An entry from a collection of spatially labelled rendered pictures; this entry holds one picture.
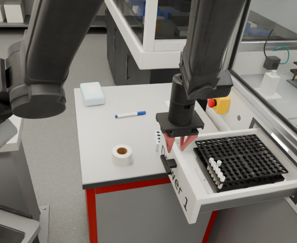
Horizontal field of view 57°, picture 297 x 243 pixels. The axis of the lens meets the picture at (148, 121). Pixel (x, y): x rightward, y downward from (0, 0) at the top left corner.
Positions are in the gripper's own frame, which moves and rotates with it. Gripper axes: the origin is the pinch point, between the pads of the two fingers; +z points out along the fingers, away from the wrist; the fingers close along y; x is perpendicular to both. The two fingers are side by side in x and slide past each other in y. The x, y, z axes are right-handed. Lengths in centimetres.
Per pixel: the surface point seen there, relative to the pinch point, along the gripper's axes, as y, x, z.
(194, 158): 12.4, 11.2, 16.2
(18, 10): -93, 377, 64
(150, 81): 17, 86, 27
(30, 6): -83, 419, 68
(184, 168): 3.1, -1.1, 6.9
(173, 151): 2.5, 6.3, 7.0
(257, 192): 22.3, -8.7, 11.7
